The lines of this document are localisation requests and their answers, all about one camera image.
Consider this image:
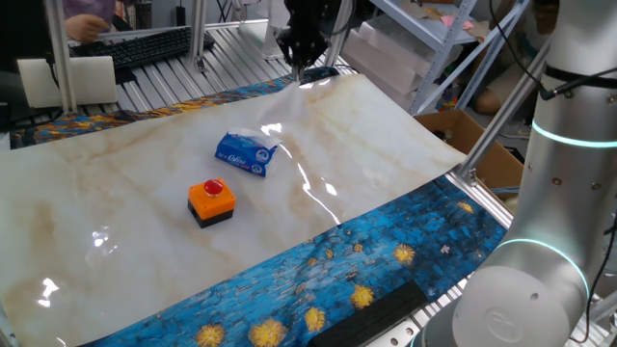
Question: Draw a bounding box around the person in purple shirt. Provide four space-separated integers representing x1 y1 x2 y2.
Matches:
62 0 120 20

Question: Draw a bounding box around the grey metal shelf rack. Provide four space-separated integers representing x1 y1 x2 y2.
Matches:
370 0 529 117

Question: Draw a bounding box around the black foam pad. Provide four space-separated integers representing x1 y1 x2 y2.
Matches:
308 280 429 347

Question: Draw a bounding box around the white foam box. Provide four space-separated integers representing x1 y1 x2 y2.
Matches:
356 21 465 71
339 28 426 96

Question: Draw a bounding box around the white stand base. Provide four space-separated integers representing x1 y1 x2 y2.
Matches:
238 0 291 62

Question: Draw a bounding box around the black computer monitor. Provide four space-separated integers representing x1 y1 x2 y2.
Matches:
0 0 67 134

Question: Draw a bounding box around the blue tissue pack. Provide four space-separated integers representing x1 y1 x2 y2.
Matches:
214 130 280 178

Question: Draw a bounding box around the marble pattern mat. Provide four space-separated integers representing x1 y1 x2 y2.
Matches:
0 71 467 347

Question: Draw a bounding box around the white napkin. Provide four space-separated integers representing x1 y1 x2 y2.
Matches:
267 71 312 129
227 126 282 148

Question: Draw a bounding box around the brown cardboard box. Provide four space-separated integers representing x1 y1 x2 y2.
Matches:
414 109 525 201

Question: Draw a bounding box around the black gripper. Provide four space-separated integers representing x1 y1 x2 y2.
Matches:
278 0 341 79

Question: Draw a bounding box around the pink paper sheet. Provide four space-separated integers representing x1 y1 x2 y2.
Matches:
439 13 476 31

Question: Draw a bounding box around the white flat panel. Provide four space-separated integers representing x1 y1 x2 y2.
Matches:
16 56 119 110

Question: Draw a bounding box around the slanted aluminium frame post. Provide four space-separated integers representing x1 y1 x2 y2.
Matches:
455 38 553 182

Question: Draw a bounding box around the aluminium frame rail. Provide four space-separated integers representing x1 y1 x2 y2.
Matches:
443 171 515 230

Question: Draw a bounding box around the person in white shirt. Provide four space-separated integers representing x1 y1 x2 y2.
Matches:
471 0 555 117

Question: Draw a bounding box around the bystander hand at keyboard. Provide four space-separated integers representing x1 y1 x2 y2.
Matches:
65 13 111 43

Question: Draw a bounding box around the black keyboard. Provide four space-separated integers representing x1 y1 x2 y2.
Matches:
69 26 217 69

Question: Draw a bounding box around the blue starry painting cloth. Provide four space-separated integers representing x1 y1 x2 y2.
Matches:
9 76 507 347

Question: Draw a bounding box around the orange emergency button box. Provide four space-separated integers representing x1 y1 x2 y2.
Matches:
186 178 238 229

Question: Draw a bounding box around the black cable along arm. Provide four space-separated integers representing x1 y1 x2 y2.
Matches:
489 0 617 101

